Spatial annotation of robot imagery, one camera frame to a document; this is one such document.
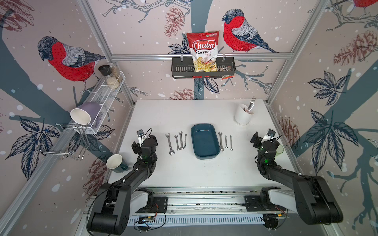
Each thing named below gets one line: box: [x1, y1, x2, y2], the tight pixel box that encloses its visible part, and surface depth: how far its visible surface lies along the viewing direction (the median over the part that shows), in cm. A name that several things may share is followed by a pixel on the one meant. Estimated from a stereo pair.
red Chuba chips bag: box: [186, 30, 220, 72], surface depth 83 cm
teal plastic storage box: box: [190, 122, 221, 160], surface depth 97 cm
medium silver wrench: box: [218, 131, 225, 152], surface depth 100 cm
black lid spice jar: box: [97, 64, 120, 89], surface depth 83 cm
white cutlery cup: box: [233, 103, 254, 126], surface depth 105 cm
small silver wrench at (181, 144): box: [178, 131, 185, 151], surface depth 99 cm
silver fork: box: [246, 96, 257, 113], surface depth 106 cm
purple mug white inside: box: [70, 101, 102, 126], surface depth 64 cm
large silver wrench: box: [165, 132, 176, 156], surface depth 97 cm
